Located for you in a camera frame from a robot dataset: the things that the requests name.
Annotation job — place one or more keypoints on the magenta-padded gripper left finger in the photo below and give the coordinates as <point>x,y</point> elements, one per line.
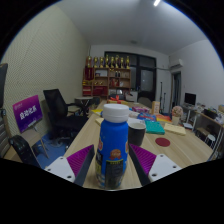
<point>63,168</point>

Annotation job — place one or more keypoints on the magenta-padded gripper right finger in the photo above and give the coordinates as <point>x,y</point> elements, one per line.
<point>161,166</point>

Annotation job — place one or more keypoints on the blue drink bottle white cap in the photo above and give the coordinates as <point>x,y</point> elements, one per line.
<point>112,146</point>

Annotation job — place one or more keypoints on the flat round red coaster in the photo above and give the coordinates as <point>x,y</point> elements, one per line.
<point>162,142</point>

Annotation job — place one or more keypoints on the tan envelope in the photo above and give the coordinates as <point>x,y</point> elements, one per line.
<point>174,129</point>

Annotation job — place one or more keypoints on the dark cup white inside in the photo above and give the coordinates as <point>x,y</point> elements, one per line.
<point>137,135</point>

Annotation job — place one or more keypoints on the teal book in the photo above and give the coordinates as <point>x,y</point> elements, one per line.
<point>154,127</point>

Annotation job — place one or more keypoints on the orange book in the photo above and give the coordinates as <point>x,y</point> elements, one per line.
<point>163,118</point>

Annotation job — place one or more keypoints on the black office chair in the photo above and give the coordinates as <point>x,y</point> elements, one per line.
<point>60,113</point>

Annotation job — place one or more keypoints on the potted pink flowers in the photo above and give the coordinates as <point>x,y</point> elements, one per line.
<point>177,113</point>

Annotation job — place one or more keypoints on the white round stool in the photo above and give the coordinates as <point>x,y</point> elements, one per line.
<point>210,139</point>

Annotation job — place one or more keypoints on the small tan carton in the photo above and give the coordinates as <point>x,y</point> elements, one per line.
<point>155,108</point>

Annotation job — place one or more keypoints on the wooden side desk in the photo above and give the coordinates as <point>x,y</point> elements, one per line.
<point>206,120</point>

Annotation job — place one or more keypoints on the purple sign board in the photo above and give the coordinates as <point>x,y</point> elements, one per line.
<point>27,112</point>

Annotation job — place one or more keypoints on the grey office chair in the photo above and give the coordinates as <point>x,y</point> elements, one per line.
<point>144,102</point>

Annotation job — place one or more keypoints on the silver ribbed suitcase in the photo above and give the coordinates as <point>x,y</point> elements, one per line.
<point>3,136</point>

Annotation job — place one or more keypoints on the small round table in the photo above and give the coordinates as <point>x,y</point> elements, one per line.
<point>83,100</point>

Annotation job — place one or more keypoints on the computer monitor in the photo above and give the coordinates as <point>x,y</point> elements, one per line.
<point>190,99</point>

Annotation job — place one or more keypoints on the yellow gift box red ribbon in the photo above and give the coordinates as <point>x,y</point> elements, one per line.
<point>117,100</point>

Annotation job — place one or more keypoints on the black framed glass door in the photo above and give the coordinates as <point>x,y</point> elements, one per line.
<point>146,78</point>

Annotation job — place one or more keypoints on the wooden shelf unit with trophies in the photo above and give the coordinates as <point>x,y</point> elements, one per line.
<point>106,81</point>

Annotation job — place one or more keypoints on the dark grey bag tan trim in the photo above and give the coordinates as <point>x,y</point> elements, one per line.
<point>2,86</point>

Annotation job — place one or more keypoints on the white air conditioner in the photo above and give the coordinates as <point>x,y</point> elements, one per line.
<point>176,64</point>

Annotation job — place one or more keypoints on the ceiling light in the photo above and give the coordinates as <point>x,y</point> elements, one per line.
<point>156,2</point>

